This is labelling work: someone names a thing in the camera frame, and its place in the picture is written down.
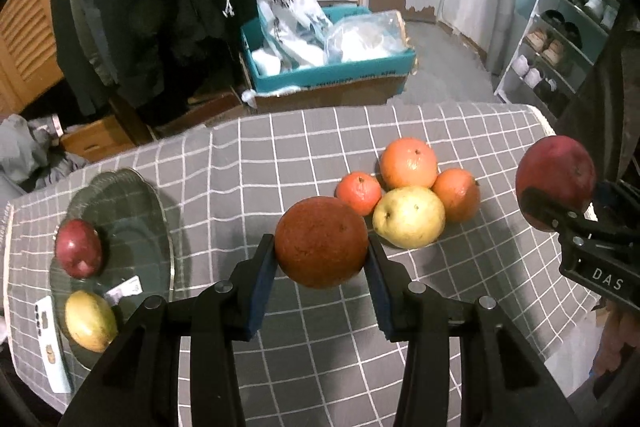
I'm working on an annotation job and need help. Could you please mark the small red apple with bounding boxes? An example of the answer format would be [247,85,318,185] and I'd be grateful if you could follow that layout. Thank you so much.
[54,219,103,279]

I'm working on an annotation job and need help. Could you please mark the yellow lemon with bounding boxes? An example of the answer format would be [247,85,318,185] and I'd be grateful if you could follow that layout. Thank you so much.
[65,291,118,353]

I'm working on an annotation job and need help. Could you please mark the large orange grapefruit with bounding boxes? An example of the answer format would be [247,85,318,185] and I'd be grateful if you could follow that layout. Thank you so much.
[378,138,438,190]

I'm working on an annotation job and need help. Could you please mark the grey shoe rack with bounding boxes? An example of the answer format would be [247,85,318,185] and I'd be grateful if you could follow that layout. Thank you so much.
[496,0,623,121]

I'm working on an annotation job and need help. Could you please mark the yellow green apple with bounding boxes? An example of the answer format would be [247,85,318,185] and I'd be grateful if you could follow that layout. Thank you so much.
[372,185,446,249]

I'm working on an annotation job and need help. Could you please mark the teal cardboard box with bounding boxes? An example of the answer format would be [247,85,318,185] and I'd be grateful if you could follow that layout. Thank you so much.
[242,4,416,95]

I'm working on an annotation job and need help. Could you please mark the orange tangerine front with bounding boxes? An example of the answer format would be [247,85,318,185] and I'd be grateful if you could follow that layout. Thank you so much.
[274,196,369,289]

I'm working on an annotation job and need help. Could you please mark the brown cardboard box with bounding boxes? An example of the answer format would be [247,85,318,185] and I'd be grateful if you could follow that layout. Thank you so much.
[241,51,416,113]

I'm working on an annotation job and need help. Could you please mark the wooden drawer box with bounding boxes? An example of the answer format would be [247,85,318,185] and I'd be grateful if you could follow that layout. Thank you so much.
[60,115,134,162]

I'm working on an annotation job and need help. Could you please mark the orange tangerine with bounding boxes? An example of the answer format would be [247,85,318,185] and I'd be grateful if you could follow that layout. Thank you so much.
[335,171,382,217]
[432,168,480,223]
[274,196,369,289]

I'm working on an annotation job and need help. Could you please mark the dark hanging coats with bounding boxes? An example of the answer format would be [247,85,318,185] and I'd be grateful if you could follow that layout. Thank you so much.
[51,0,256,126]

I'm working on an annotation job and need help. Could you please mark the orange tangerine right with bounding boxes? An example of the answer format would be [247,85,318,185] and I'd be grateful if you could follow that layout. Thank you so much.
[432,168,480,223]

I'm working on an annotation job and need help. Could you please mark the grey checked tablecloth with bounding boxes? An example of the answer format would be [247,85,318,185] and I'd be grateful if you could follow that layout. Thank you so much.
[1,103,597,426]

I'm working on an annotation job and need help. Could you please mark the flat cardboard box with label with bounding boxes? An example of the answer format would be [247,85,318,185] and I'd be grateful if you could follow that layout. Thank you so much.
[153,90,246,138]

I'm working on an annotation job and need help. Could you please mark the large dark red apple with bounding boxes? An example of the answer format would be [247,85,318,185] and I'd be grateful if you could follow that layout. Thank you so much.
[515,135,597,232]

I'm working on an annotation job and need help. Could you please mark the wooden louvered cabinet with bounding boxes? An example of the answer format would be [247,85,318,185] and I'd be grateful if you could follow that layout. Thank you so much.
[0,0,64,114]

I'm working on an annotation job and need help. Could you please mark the white smartphone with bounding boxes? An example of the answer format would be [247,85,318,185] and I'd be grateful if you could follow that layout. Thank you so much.
[34,296,72,395]

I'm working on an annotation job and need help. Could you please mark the right hand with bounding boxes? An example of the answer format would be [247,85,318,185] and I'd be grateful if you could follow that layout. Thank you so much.
[592,301,640,376]

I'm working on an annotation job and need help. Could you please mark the dark green glass plate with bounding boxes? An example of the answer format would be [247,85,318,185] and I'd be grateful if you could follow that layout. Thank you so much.
[49,168,175,369]

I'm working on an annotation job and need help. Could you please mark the clear plastic bag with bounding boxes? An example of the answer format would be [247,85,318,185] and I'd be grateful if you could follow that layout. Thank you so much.
[324,10,410,64]

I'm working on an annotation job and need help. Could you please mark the grey crumpled clothing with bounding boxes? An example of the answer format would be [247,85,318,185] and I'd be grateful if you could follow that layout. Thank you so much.
[0,114,89,207]

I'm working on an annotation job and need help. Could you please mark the orange tangerine left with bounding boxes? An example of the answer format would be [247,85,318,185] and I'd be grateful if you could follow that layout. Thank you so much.
[335,171,382,217]

